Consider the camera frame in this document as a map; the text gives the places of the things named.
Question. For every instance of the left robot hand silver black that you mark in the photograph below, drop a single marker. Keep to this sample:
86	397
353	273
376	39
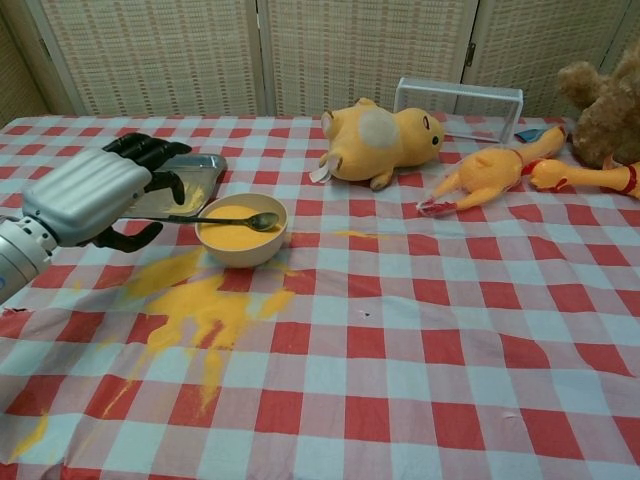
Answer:
85	195

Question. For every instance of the black spoon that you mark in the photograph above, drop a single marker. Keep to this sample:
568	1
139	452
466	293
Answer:
265	221

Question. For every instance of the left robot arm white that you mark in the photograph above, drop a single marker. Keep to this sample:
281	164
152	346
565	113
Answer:
17	260

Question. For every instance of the silver metal tray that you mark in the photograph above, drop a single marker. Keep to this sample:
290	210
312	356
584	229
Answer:
200	170

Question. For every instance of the off-white bowl yellow powder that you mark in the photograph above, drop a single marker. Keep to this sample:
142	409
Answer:
240	252

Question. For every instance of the woven folding screen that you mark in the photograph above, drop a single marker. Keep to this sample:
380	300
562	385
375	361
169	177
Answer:
150	55

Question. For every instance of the spilled yellow powder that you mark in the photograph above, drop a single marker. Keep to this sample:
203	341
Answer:
200	305

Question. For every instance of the yellow plush toy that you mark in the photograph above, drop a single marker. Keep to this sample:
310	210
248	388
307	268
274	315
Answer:
380	150

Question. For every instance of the red white checkered tablecloth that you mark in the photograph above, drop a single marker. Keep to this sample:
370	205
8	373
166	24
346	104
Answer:
400	325

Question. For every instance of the white clear plastic rack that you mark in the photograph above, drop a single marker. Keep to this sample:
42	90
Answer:
460	89

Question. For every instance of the yellow rubber chicken toy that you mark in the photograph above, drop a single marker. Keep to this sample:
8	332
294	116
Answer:
480	175
555	175

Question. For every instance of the brown teddy bear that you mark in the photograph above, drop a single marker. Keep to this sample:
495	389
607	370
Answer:
610	120

